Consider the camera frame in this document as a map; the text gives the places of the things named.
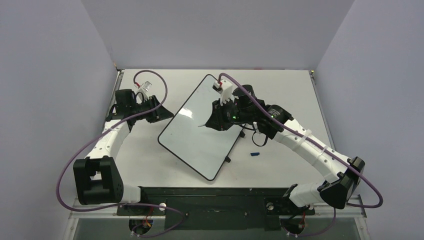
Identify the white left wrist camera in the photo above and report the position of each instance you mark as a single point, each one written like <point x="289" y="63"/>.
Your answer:
<point x="143" y="88"/>

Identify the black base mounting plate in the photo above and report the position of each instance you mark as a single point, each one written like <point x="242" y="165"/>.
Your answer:
<point x="268" y="224"/>

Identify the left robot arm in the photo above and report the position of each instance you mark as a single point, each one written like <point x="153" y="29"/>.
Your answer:
<point x="96" y="176"/>

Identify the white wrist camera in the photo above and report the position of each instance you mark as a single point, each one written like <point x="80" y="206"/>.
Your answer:
<point x="225" y="89"/>
<point x="143" y="88"/>

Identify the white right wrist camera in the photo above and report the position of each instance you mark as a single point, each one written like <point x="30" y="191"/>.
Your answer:
<point x="225" y="89"/>

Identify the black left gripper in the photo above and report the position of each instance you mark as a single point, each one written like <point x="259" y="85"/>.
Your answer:
<point x="159" y="114"/>

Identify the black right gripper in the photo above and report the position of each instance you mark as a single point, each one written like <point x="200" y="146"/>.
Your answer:
<point x="218" y="113"/>

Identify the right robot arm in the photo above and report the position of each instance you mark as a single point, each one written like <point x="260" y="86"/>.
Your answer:
<point x="338" y="170"/>

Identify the aluminium frame rail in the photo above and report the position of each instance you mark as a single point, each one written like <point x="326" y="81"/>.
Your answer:
<point x="99" y="212"/>

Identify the black framed whiteboard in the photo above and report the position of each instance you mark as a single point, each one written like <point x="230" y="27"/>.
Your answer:
<point x="203" y="149"/>

